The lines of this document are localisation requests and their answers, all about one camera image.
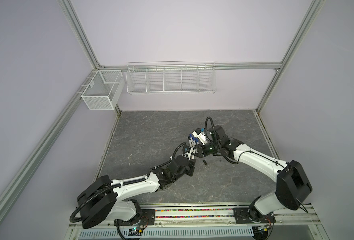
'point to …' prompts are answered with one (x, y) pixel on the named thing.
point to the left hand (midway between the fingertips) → (194, 162)
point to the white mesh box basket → (104, 90)
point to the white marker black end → (193, 157)
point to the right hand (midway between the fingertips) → (190, 153)
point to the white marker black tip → (189, 140)
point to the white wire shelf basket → (171, 77)
